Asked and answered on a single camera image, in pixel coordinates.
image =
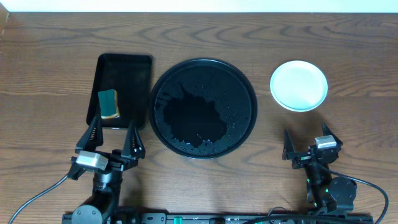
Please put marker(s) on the light blue plate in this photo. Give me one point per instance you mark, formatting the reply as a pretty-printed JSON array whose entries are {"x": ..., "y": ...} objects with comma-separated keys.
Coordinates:
[{"x": 298, "y": 86}]

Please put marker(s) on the black rectangular tray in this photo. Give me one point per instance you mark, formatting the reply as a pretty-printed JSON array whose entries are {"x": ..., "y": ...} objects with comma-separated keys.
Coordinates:
[{"x": 129, "y": 76}]

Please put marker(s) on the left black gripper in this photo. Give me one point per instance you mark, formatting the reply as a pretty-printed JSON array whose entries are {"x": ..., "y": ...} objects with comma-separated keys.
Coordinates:
[{"x": 115, "y": 160}]

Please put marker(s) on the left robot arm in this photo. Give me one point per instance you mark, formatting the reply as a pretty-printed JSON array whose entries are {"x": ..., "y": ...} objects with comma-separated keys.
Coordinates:
[{"x": 103, "y": 202}]

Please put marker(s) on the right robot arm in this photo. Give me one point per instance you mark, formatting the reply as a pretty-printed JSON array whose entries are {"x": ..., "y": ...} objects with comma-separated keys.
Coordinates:
[{"x": 330, "y": 195}]

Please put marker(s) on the green yellow sponge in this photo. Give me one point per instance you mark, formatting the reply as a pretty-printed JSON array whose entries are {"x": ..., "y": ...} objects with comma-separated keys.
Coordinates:
[{"x": 108, "y": 103}]

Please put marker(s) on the black round tray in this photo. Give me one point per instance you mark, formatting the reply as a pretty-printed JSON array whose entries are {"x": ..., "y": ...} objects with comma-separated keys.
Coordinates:
[{"x": 203, "y": 108}]

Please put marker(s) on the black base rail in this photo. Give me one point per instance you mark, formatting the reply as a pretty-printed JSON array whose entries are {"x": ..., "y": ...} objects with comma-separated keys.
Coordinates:
[{"x": 162, "y": 218}]

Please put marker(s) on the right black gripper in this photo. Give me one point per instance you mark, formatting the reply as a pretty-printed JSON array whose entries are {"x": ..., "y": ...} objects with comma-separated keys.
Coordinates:
[{"x": 288, "y": 150}]

